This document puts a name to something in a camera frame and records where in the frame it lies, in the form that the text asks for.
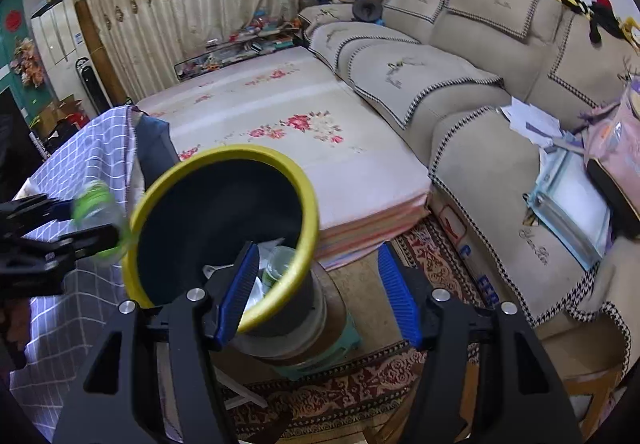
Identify black tower fan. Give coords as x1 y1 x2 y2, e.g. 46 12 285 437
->
75 56 112 112

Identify black mouse plush toy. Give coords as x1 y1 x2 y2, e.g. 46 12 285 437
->
560 0 640 50

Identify beige sofa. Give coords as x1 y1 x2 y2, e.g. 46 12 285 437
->
298 0 640 385

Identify clear plastic folder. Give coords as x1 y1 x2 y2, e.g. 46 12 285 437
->
527 146 613 270

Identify green plastic bottle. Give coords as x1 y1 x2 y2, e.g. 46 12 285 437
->
70 179 138 260

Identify open cardboard box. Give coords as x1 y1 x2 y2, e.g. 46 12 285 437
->
37 94 88 135

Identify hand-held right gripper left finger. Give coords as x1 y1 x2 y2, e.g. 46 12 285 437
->
52 240 261 444

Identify white standing air conditioner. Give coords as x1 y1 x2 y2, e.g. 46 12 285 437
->
31 0 86 75

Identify clear plastic cup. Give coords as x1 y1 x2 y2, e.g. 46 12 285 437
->
262 246 301 290

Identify teal plastic stool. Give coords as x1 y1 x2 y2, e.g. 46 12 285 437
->
270 309 363 382

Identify white papers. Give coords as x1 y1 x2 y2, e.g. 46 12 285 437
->
500 96 563 147

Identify dark grey round cushion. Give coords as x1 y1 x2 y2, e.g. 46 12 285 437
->
352 0 383 22

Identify blue checked tablecloth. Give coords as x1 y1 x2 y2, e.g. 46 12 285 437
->
10 106 181 444

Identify pink bag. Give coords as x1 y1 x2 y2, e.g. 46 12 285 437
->
582 74 640 185

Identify glass coffee table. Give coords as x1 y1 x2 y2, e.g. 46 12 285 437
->
172 19 306 84

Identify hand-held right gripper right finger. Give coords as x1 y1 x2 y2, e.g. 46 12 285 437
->
377 242 583 444

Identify patterned red rug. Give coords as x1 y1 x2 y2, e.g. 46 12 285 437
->
220 219 501 444

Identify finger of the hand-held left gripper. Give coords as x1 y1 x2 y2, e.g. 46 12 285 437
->
0 223 121 297
0 194 81 235

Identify floral mattress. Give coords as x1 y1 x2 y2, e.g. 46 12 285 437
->
135 46 433 271

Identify black bin with yellow rim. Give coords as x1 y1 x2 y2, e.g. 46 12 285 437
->
122 144 328 367

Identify brown round board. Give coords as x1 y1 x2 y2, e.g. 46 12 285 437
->
250 269 351 370

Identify hanging flower decoration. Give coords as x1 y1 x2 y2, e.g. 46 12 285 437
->
11 38 46 89

